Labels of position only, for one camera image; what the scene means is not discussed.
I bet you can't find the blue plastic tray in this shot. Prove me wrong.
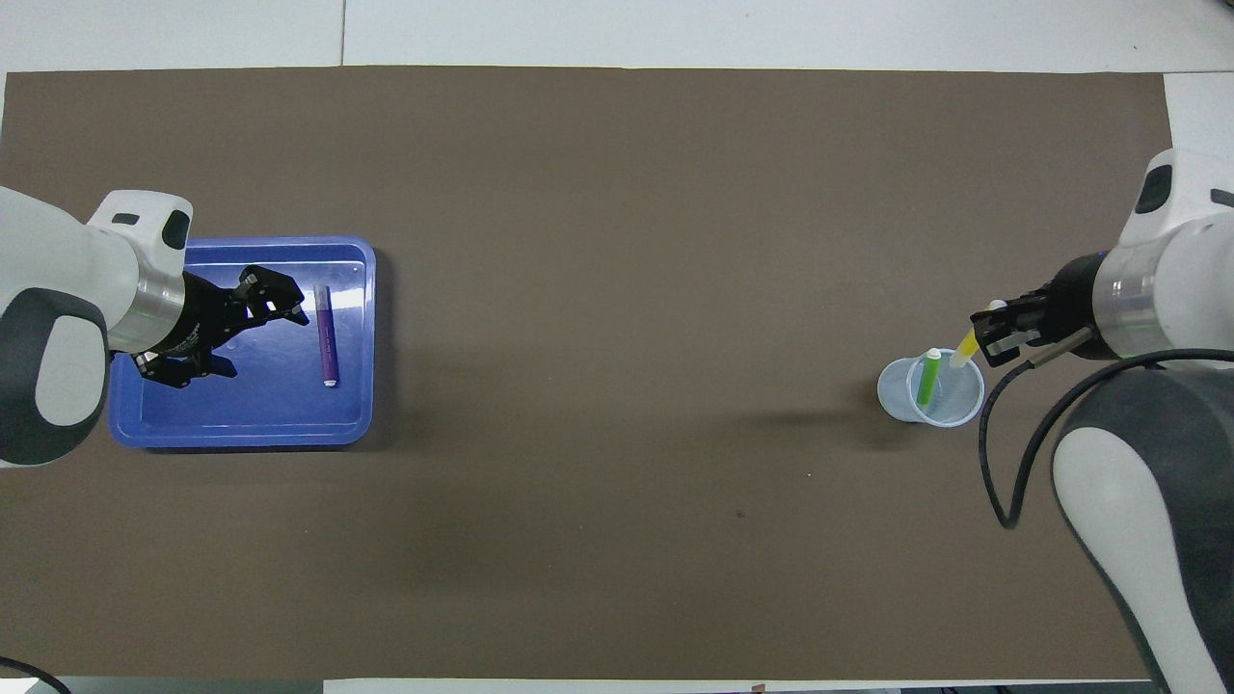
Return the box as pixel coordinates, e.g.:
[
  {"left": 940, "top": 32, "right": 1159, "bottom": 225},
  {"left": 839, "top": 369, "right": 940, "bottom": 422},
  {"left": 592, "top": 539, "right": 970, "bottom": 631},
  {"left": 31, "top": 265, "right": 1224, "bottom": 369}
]
[{"left": 107, "top": 235, "right": 377, "bottom": 451}]

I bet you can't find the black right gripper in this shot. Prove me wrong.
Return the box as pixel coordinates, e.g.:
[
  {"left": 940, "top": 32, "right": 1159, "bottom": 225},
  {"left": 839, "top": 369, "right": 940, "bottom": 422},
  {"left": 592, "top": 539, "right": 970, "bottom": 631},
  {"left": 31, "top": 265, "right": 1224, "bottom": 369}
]
[{"left": 970, "top": 251, "right": 1105, "bottom": 369}]

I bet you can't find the purple pen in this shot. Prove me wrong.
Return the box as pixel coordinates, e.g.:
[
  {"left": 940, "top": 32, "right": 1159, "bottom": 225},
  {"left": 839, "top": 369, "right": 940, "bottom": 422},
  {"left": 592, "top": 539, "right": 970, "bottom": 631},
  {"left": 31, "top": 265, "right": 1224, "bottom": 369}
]
[{"left": 313, "top": 282, "right": 339, "bottom": 388}]

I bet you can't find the brown table mat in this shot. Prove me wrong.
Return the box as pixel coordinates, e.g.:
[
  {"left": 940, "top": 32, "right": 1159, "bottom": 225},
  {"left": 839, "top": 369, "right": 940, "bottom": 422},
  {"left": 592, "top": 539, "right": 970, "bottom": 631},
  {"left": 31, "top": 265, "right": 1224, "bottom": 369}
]
[{"left": 0, "top": 65, "right": 1172, "bottom": 681}]

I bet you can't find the yellow pen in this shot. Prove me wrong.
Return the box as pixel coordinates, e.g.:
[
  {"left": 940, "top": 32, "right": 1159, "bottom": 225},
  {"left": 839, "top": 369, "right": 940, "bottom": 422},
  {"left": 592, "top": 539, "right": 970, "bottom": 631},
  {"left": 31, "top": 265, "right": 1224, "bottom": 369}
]
[{"left": 950, "top": 299, "right": 1008, "bottom": 370}]

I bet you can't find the clear plastic cup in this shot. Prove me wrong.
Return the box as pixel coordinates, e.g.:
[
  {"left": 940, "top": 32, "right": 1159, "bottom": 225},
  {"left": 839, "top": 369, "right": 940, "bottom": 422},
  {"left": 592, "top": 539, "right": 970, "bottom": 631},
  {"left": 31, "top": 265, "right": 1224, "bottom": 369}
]
[{"left": 876, "top": 348, "right": 986, "bottom": 428}]

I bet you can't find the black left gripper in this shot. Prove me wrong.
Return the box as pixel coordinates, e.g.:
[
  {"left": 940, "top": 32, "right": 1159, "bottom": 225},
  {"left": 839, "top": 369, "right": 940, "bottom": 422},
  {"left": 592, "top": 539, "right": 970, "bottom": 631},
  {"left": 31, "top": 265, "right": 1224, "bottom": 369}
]
[{"left": 130, "top": 267, "right": 309, "bottom": 389}]

